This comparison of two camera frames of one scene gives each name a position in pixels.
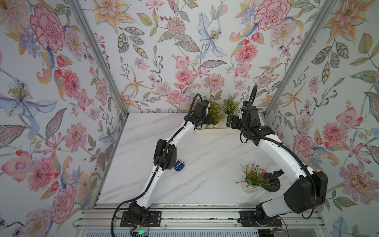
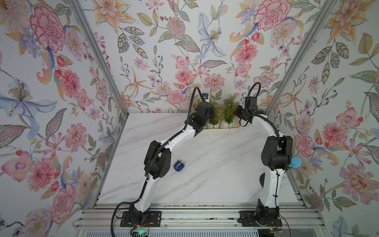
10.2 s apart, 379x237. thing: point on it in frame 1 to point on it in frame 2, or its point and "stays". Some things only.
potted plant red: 214,110 stays
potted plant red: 253,178 to 228,112
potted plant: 229,106 stays
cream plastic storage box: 221,130 stays
